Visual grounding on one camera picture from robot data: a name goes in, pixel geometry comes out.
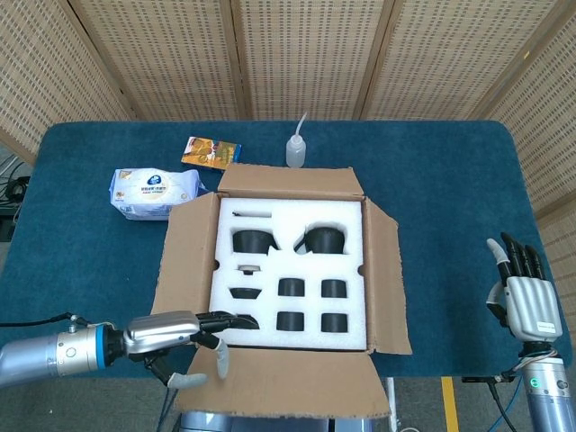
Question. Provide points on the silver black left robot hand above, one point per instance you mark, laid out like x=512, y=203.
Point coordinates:
x=157, y=333

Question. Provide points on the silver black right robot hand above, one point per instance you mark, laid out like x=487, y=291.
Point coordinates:
x=533, y=306

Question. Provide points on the red printed cardboard box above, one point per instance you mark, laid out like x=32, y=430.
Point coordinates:
x=288, y=382

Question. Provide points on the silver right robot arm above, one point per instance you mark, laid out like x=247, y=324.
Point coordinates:
x=546, y=396

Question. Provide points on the table with teal blue cloth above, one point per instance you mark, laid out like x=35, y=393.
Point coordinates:
x=450, y=189

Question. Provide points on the orange snack packet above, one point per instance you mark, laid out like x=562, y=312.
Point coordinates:
x=209, y=153

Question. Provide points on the shallow black ceramic bowl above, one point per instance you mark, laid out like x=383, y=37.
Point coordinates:
x=249, y=325
x=245, y=293

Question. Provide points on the small black white strainer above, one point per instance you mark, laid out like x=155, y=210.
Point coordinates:
x=249, y=269

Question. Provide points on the black ceramic pitcher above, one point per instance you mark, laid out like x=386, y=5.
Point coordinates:
x=249, y=240

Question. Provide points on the black ceramic tea cup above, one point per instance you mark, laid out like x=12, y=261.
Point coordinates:
x=335, y=289
x=291, y=288
x=290, y=322
x=335, y=323

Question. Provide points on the white blue tissue pack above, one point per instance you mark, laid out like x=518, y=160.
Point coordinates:
x=148, y=193

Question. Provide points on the thin black tea tool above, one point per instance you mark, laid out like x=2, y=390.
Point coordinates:
x=249, y=214

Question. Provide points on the white foam packing insert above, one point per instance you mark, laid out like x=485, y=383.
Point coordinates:
x=292, y=265

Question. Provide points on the white table leg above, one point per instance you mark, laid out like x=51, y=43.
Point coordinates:
x=391, y=405

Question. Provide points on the black ceramic teapot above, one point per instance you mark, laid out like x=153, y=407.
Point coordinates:
x=324, y=240

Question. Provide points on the grey blue robot torso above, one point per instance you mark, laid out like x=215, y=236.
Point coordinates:
x=351, y=425

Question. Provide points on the translucent white squeeze bottle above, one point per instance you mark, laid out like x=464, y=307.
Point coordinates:
x=295, y=153

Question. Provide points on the woven bamboo folding screen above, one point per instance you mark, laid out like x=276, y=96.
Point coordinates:
x=310, y=54

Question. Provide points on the small black metal bracket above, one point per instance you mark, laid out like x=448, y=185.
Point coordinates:
x=477, y=380

